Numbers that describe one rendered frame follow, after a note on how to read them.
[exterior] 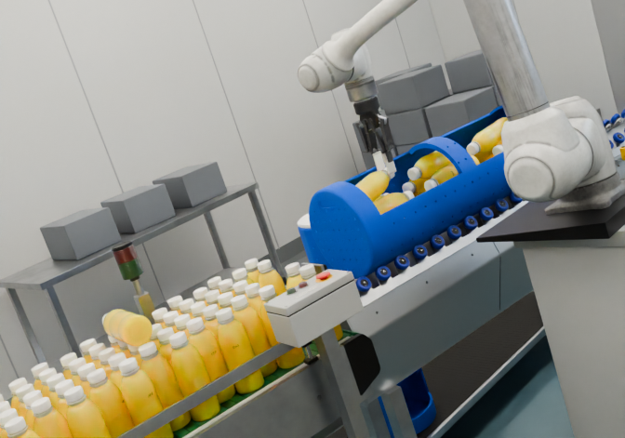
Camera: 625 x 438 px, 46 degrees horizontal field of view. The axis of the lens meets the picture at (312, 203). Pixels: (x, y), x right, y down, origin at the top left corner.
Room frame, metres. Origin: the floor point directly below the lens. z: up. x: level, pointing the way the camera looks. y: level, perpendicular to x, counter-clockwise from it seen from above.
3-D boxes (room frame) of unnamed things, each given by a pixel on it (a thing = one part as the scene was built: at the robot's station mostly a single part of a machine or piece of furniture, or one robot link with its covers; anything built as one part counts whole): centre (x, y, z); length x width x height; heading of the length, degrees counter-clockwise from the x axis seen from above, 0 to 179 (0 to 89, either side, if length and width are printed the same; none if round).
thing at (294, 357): (1.74, 0.17, 0.99); 0.07 x 0.07 x 0.19
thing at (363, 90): (2.20, -0.25, 1.46); 0.09 x 0.09 x 0.06
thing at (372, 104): (2.20, -0.25, 1.38); 0.08 x 0.07 x 0.09; 32
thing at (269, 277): (2.00, 0.18, 0.99); 0.07 x 0.07 x 0.19
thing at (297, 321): (1.66, 0.07, 1.05); 0.20 x 0.10 x 0.10; 122
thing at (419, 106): (6.07, -1.21, 0.59); 1.20 x 0.80 x 1.19; 40
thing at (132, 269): (2.12, 0.57, 1.18); 0.06 x 0.06 x 0.05
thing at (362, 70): (2.19, -0.24, 1.57); 0.13 x 0.11 x 0.16; 140
